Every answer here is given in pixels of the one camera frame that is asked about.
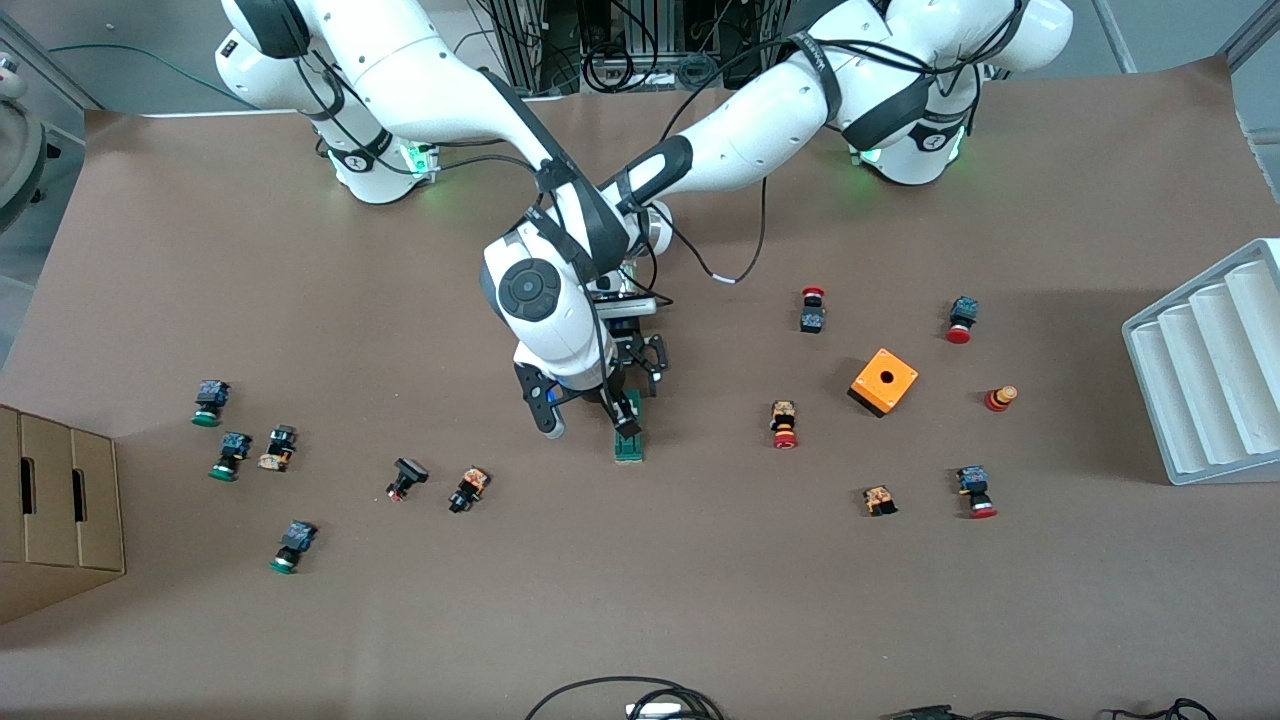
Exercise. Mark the green pushbutton with blue block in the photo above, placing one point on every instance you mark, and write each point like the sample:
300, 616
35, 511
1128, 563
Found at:
209, 400
231, 455
293, 545

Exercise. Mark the red pushbutton with orange block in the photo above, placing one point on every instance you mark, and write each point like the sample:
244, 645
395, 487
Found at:
784, 424

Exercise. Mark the black pushbutton with orange block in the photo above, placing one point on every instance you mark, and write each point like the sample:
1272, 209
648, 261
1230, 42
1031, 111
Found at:
469, 488
279, 448

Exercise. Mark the red yellow emergency stop head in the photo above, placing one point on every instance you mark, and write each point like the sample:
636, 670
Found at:
1000, 398

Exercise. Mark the green rail with white clip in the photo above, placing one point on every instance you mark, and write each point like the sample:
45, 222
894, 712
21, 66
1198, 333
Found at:
630, 452

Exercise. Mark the orange button enclosure box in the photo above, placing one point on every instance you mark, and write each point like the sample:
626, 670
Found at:
883, 382

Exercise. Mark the red pushbutton with black block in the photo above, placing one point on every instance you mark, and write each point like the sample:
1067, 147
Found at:
813, 312

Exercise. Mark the white ribbed tray rack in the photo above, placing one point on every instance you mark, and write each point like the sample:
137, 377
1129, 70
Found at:
1200, 400

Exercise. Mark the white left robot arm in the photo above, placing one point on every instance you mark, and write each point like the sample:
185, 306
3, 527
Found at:
760, 130

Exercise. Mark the white grey round machine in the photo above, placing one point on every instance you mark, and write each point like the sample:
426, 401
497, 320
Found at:
18, 150

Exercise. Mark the white plug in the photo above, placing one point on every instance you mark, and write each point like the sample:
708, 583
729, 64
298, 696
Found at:
655, 711

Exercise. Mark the red pushbutton with blue block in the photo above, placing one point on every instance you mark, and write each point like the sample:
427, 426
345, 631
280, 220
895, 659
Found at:
976, 492
962, 318

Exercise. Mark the brown cardboard box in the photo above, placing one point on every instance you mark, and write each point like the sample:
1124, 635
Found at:
60, 510

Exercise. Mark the small orange contact block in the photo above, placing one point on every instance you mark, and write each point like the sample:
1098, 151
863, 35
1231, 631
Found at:
880, 500

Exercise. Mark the black square pushbutton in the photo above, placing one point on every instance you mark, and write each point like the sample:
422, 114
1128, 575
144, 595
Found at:
408, 476

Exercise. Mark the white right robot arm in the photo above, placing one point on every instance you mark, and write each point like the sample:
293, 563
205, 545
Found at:
430, 80

